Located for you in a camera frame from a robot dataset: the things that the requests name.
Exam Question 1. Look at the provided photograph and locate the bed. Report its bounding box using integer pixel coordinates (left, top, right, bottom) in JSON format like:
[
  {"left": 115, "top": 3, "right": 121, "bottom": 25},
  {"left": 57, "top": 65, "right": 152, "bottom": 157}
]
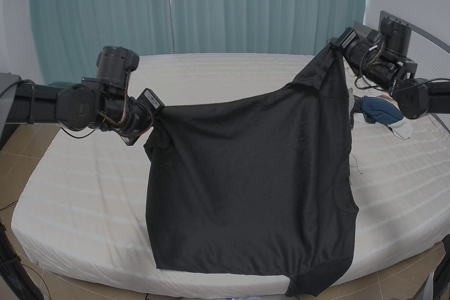
[{"left": 11, "top": 10, "right": 450, "bottom": 296}]

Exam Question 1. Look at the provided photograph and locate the pile of clothes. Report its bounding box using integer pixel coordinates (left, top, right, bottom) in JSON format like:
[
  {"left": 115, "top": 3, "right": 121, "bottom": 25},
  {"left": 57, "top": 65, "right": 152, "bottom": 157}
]
[{"left": 346, "top": 86, "right": 413, "bottom": 141}]

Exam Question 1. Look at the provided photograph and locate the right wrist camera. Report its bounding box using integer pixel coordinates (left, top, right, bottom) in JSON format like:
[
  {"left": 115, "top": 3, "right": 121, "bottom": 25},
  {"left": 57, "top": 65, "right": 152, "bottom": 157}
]
[{"left": 353, "top": 22, "right": 382, "bottom": 44}]

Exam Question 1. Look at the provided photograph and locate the black T-shirt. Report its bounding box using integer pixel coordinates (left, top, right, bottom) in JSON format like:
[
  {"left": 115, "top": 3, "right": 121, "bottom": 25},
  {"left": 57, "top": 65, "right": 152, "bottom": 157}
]
[{"left": 143, "top": 44, "right": 360, "bottom": 298}]

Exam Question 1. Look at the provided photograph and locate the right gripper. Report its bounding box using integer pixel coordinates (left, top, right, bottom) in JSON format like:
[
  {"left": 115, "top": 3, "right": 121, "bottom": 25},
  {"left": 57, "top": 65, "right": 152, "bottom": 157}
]
[{"left": 330, "top": 27, "right": 375, "bottom": 73}]

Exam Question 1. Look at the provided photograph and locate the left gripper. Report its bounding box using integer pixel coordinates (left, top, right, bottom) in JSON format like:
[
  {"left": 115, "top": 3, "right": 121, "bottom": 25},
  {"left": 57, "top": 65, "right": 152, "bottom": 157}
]
[{"left": 120, "top": 88, "right": 166, "bottom": 149}]

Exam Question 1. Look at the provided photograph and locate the white printed pillow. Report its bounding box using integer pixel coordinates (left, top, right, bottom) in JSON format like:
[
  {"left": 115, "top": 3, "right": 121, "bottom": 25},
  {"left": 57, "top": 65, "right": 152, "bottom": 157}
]
[{"left": 346, "top": 63, "right": 399, "bottom": 106}]

